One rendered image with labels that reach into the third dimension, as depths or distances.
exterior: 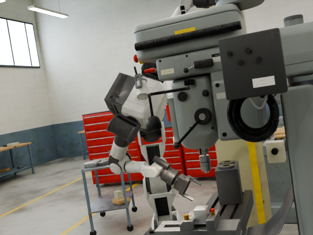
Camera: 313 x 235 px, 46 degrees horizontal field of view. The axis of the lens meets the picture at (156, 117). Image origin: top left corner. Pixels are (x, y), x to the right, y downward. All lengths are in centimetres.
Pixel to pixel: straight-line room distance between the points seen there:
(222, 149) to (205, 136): 187
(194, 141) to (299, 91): 48
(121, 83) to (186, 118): 64
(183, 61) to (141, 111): 53
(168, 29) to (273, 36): 50
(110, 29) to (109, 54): 80
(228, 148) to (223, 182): 144
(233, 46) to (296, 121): 40
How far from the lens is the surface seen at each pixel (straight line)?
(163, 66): 159
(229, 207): 202
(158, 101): 206
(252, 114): 152
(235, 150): 344
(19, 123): 1200
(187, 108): 159
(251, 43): 127
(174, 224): 166
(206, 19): 155
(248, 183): 350
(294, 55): 151
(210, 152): 635
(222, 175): 202
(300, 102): 146
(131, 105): 203
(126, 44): 1175
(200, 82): 157
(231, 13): 154
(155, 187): 238
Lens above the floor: 156
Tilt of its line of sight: 3 degrees down
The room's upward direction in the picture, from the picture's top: 9 degrees counter-clockwise
